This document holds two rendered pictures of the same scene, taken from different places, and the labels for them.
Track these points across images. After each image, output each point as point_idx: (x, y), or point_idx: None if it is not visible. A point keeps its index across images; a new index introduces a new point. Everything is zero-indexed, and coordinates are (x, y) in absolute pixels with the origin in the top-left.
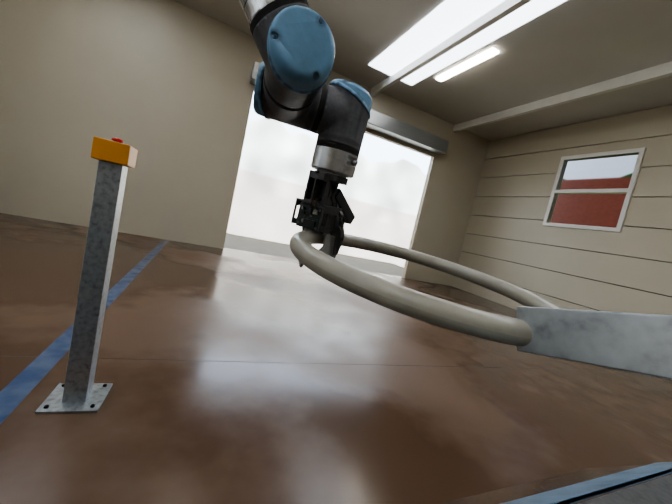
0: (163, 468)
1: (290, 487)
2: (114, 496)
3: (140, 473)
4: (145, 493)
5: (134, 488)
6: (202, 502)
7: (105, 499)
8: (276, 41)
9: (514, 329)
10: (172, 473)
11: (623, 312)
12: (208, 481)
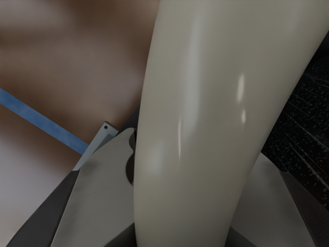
0: (81, 26)
1: None
2: (86, 61)
3: (77, 40)
4: (94, 46)
5: (86, 49)
6: (123, 23)
7: (85, 65)
8: None
9: None
10: (88, 24)
11: None
12: (110, 8)
